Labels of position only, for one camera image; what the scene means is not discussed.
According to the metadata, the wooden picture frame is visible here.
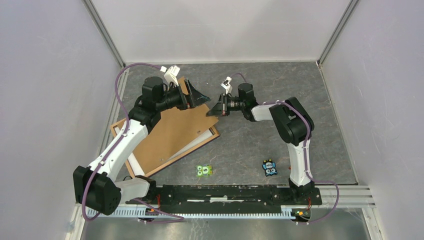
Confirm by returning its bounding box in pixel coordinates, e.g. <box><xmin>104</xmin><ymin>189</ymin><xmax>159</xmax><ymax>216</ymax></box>
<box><xmin>109</xmin><ymin>118</ymin><xmax>221</xmax><ymax>180</ymax></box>

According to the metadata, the blue owl sticker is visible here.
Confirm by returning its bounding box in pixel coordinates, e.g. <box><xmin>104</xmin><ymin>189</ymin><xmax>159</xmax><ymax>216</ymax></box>
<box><xmin>262</xmin><ymin>159</ymin><xmax>278</xmax><ymax>177</ymax></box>

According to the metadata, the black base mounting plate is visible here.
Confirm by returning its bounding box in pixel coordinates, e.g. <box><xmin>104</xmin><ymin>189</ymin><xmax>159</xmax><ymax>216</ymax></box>
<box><xmin>141</xmin><ymin>184</ymin><xmax>323</xmax><ymax>214</ymax></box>

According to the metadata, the green owl sticker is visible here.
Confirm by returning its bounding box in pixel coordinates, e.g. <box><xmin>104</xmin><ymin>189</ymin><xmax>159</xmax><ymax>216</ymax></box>
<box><xmin>195</xmin><ymin>164</ymin><xmax>213</xmax><ymax>177</ymax></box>

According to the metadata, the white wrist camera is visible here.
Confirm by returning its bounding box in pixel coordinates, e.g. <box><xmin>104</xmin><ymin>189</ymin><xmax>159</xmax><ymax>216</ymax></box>
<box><xmin>220</xmin><ymin>76</ymin><xmax>233</xmax><ymax>95</ymax></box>
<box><xmin>160</xmin><ymin>65</ymin><xmax>180</xmax><ymax>87</ymax></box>

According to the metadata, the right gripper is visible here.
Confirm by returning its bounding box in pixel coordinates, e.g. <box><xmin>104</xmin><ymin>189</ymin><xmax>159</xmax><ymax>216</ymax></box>
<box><xmin>206</xmin><ymin>93</ymin><xmax>245</xmax><ymax>117</ymax></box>

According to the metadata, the white slotted cable duct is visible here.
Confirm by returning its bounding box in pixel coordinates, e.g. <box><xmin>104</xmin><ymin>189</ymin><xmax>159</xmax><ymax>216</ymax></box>
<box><xmin>86</xmin><ymin>205</ymin><xmax>312</xmax><ymax>220</ymax></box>

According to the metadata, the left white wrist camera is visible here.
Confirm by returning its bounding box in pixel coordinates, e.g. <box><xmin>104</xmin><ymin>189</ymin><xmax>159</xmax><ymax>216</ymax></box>
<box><xmin>160</xmin><ymin>65</ymin><xmax>180</xmax><ymax>87</ymax></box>

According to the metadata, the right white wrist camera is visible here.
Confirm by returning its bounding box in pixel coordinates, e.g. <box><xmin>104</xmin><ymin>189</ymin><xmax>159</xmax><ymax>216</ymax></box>
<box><xmin>220</xmin><ymin>76</ymin><xmax>233</xmax><ymax>95</ymax></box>

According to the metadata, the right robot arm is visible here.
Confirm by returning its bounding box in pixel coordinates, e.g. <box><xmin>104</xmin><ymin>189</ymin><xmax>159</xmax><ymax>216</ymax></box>
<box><xmin>206</xmin><ymin>83</ymin><xmax>315</xmax><ymax>204</ymax></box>

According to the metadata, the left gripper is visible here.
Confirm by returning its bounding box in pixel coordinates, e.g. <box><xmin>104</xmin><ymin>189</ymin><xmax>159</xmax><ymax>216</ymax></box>
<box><xmin>156</xmin><ymin>79</ymin><xmax>210</xmax><ymax>112</ymax></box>

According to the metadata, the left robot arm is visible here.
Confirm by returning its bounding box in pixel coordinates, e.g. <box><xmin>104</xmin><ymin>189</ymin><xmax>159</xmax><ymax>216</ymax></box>
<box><xmin>73</xmin><ymin>76</ymin><xmax>211</xmax><ymax>221</ymax></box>

